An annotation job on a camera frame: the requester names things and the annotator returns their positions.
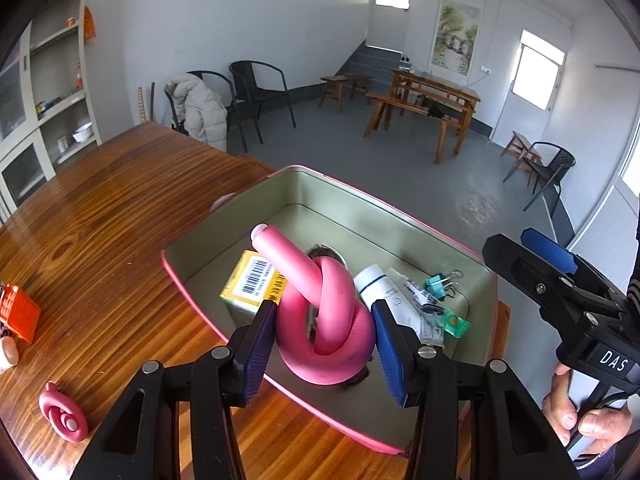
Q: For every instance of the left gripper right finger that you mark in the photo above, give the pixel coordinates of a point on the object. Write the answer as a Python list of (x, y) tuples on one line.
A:
[(510, 437)]

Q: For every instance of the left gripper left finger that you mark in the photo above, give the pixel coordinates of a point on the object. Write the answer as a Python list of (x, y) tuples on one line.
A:
[(139, 437)]

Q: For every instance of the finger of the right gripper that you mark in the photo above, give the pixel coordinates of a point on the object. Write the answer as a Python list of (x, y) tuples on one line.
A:
[(540, 279), (549, 251)]

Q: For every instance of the teal binder clip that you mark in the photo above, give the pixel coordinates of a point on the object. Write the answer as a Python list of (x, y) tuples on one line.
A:
[(441, 285)]

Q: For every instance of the orange cube heart studs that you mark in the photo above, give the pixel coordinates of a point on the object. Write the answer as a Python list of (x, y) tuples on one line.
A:
[(18, 312)]

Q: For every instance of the white SKIN cleanser tube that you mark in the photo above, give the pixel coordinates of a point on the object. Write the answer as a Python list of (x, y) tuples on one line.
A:
[(373, 284)]

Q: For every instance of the yellow green medicine box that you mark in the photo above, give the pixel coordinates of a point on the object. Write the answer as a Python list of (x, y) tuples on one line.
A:
[(253, 280)]

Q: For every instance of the pink knotted foam tube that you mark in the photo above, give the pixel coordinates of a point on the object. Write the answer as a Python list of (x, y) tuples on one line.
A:
[(345, 335)]

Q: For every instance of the white green toothpaste tube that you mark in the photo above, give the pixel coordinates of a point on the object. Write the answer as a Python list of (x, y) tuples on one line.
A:
[(434, 319)]

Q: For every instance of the white gauze bandage roll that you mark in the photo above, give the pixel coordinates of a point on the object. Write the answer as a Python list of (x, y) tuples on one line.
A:
[(9, 355)]

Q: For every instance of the black chair by door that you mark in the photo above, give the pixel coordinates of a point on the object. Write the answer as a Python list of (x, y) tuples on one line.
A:
[(544, 174)]

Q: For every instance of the wooden table with benches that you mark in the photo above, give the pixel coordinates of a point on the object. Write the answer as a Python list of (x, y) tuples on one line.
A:
[(452, 105)]

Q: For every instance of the pink metal tin box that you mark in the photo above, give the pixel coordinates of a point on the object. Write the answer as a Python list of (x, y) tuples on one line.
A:
[(310, 208)]

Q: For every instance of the hanging scroll painting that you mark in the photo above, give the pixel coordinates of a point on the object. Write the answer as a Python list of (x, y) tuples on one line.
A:
[(456, 33)]

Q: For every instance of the wooden stool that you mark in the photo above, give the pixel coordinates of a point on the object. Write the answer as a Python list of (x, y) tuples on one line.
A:
[(339, 87)]

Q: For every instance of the white bowl on shelf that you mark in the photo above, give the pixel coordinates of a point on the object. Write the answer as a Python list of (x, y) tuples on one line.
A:
[(83, 133)]

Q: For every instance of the wooden ruler stick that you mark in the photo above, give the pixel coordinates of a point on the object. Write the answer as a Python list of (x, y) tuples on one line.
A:
[(141, 105)]

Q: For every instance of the white padded jacket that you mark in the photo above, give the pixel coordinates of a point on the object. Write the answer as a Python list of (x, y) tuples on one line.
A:
[(197, 110)]

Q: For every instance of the grey glass door cabinet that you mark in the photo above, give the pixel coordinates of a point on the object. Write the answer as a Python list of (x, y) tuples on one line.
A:
[(45, 97)]

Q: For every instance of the black metal chair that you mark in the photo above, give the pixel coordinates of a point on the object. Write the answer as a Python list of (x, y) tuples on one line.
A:
[(249, 91), (215, 105)]

